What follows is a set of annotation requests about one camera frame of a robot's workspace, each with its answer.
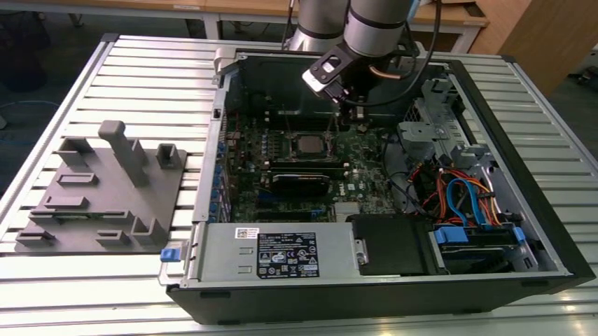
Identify grey case handle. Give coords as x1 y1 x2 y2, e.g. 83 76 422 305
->
212 48 235 77

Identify orange data wire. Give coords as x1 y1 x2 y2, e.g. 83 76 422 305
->
418 167 471 225

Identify silver drive cage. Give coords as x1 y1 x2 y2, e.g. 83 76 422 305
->
396 78 499 176

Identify black expansion slot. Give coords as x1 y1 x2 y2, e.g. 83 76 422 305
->
253 211 313 222

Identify wooden cabinet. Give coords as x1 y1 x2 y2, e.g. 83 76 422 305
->
468 0 598 97

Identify silver CPU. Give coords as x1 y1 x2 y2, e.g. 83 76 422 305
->
297 134 325 155

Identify black plastic shroud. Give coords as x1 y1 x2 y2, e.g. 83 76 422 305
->
347 213 447 278

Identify grey parts rack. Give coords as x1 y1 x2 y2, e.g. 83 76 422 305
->
13 120 188 253

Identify blue disk carrier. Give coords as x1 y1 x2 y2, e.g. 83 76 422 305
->
431 225 527 276

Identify wooden desk white frame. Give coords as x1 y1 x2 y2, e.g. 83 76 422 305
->
204 0 491 53
0 0 220 40

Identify copper curved tube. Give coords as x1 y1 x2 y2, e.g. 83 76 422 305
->
368 64 403 82

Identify CPU socket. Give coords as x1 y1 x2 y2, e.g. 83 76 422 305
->
284 131 342 161

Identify silver power supply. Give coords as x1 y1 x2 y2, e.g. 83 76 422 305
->
184 222 363 281

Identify black camera cable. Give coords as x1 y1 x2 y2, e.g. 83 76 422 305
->
340 0 444 108

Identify thin black wire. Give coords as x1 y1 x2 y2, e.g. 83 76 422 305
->
382 136 422 214

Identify blue data wire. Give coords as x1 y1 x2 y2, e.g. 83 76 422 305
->
446 178 491 230

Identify orange yellow power wires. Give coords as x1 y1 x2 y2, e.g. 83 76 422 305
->
466 176 515 228

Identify black PC case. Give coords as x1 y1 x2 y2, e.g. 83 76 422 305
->
157 47 596 325

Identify RAM slot black clips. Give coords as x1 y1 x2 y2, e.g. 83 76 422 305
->
269 157 350 164
269 165 351 172
264 113 342 120
265 122 342 128

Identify green motherboard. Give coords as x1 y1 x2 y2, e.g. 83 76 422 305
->
223 113 410 224

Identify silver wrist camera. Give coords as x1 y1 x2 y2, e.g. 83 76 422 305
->
300 48 356 103

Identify green RAM stick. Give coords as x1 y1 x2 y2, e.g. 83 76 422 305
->
51 211 108 223

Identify black graphics card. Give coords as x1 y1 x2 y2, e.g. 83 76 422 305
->
269 172 332 197

